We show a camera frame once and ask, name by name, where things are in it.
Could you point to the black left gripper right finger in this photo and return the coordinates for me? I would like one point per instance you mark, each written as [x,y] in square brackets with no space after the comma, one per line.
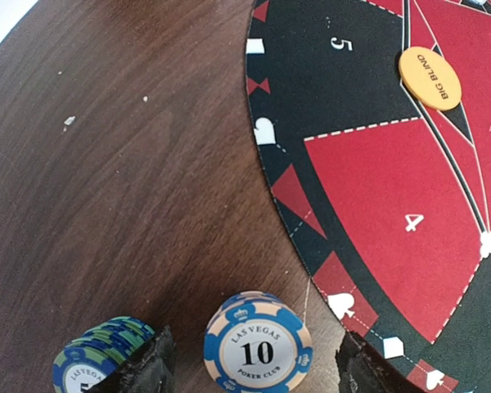
[363,370]

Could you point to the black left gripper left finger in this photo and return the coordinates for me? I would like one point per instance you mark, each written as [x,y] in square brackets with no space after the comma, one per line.
[150,369]

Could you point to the dark blue green chip stack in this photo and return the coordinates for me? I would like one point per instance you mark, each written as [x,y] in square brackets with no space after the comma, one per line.
[97,353]

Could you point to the light blue 10 chip stack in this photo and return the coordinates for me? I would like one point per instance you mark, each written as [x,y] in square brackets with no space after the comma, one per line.
[256,343]

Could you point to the round red black poker mat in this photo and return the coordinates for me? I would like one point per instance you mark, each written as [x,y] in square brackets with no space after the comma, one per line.
[387,201]

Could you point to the yellow big blind button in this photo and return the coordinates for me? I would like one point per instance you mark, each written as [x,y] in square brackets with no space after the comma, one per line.
[430,78]

